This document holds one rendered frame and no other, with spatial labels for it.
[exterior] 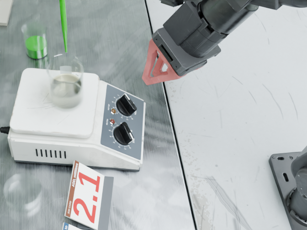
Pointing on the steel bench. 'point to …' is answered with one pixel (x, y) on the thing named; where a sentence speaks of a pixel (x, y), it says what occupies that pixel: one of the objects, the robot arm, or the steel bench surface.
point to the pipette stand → (5, 11)
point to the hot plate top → (22, 126)
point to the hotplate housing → (73, 145)
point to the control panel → (134, 127)
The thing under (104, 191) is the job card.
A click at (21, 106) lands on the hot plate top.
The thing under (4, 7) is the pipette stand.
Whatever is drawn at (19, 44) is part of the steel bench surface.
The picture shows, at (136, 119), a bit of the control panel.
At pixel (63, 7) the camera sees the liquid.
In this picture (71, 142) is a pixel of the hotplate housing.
